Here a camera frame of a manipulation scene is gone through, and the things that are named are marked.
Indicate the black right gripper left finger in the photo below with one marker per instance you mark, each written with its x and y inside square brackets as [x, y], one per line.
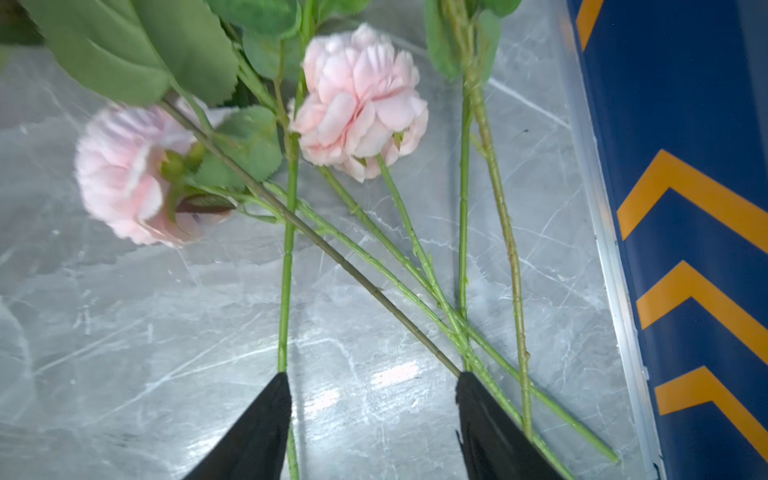
[254, 447]

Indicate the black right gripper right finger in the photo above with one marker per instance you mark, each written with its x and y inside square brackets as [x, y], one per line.
[493, 447]

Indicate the pink rose stem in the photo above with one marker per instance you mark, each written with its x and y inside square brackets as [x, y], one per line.
[162, 174]

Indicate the pink carnation stem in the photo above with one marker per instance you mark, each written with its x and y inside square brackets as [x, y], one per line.
[360, 114]

